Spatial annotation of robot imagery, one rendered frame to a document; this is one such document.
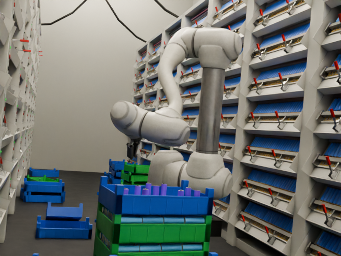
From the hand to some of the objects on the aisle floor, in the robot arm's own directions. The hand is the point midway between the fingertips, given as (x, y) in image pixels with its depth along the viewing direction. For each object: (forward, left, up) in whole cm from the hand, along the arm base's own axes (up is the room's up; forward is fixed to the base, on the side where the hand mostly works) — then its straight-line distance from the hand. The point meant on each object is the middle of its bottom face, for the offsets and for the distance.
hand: (147, 143), depth 192 cm
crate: (+25, -68, -60) cm, 94 cm away
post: (+66, -54, -59) cm, 104 cm away
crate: (+24, -84, -55) cm, 103 cm away
